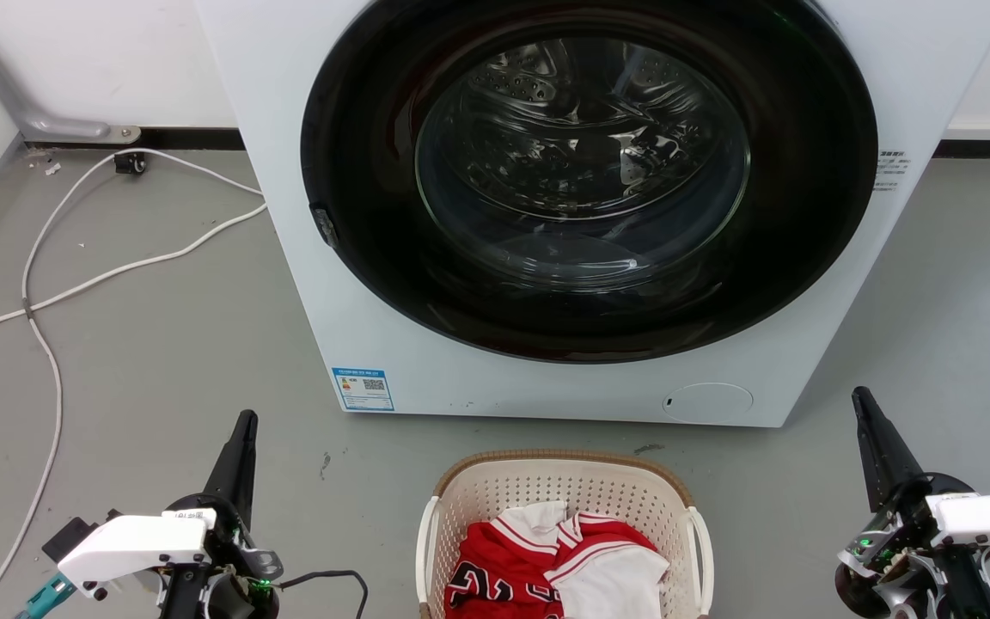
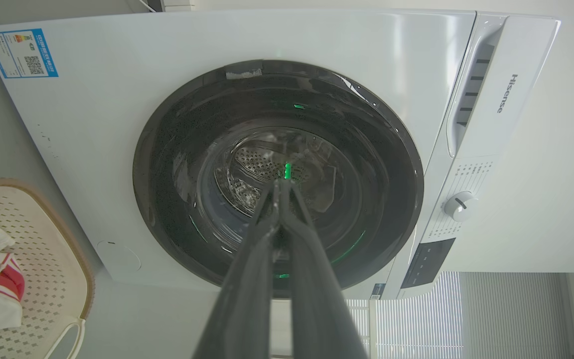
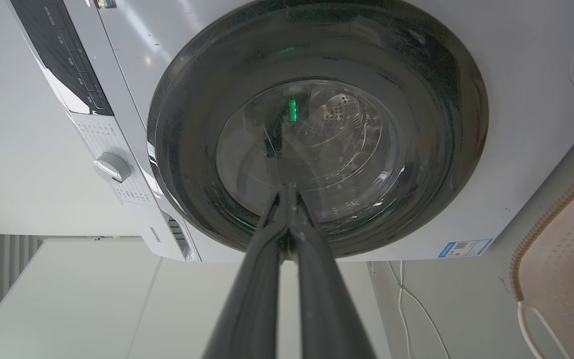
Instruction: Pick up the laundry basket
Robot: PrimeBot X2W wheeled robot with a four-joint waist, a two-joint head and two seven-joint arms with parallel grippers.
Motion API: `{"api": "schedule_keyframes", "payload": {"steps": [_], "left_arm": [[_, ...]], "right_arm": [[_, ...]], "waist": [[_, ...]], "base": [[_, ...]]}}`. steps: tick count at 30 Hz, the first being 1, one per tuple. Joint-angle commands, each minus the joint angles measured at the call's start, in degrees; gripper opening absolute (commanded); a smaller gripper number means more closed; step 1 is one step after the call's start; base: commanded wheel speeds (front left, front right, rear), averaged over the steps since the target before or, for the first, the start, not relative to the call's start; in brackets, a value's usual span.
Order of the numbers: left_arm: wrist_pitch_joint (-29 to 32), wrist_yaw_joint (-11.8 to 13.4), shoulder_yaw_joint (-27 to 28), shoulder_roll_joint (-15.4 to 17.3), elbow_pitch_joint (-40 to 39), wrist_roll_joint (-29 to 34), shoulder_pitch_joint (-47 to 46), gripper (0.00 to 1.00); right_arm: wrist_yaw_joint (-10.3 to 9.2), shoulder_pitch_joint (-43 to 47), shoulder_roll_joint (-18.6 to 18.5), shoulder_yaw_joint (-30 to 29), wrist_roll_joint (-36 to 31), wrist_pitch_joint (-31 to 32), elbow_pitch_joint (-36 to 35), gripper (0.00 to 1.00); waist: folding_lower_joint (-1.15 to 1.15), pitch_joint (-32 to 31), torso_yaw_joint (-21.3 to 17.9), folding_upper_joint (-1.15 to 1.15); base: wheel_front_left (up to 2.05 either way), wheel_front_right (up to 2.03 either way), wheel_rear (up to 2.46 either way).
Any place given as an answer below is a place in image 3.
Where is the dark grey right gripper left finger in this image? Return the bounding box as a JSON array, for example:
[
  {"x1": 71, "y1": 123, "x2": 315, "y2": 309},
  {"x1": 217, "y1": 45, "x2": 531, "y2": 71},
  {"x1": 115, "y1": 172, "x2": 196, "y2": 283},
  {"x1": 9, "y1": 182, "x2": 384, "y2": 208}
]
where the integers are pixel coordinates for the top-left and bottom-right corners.
[{"x1": 202, "y1": 183, "x2": 290, "y2": 359}]

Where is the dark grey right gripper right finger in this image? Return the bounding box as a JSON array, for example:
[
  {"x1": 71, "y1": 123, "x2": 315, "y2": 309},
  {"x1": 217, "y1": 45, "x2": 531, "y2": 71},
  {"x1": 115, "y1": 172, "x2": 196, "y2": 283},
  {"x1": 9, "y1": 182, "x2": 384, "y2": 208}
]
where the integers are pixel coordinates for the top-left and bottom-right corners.
[{"x1": 287, "y1": 182, "x2": 377, "y2": 359}]

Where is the beige perforated laundry basket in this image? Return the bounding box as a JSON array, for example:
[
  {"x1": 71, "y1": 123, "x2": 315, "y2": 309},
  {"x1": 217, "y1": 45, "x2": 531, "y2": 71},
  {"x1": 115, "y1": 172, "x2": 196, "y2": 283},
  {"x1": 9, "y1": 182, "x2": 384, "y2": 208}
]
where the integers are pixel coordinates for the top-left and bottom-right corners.
[{"x1": 510, "y1": 162, "x2": 574, "y2": 359}]

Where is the white cabinet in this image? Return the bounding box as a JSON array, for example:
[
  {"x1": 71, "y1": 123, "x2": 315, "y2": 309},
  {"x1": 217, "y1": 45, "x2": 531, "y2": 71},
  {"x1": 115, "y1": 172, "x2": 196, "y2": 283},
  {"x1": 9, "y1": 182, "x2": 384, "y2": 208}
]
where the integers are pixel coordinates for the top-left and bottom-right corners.
[{"x1": 0, "y1": 238, "x2": 392, "y2": 359}]

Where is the round dark washing machine door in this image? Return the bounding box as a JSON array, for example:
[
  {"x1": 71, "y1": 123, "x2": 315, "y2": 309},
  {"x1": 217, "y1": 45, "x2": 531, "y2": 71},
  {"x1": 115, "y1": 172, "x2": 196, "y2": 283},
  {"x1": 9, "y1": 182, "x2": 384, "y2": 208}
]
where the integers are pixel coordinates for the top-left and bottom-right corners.
[{"x1": 146, "y1": 0, "x2": 489, "y2": 259}]

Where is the silver washing machine dial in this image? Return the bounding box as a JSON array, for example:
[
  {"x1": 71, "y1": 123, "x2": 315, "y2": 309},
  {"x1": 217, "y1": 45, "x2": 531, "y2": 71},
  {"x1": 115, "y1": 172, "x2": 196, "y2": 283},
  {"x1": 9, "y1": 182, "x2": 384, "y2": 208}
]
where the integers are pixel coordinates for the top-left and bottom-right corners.
[{"x1": 93, "y1": 152, "x2": 132, "y2": 183}]

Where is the white front-load washing machine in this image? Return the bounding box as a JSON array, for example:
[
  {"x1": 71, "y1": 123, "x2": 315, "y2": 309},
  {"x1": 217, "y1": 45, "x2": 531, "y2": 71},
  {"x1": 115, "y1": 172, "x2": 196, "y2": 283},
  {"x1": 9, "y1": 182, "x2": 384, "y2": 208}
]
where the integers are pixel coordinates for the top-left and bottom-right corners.
[{"x1": 5, "y1": 0, "x2": 574, "y2": 263}]

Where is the white power cable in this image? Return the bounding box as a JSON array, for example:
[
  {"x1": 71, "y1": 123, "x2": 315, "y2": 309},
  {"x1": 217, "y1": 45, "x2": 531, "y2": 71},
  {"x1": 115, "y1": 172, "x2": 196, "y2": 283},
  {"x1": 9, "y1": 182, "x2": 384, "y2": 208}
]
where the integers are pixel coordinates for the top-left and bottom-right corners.
[{"x1": 386, "y1": 260, "x2": 451, "y2": 359}]

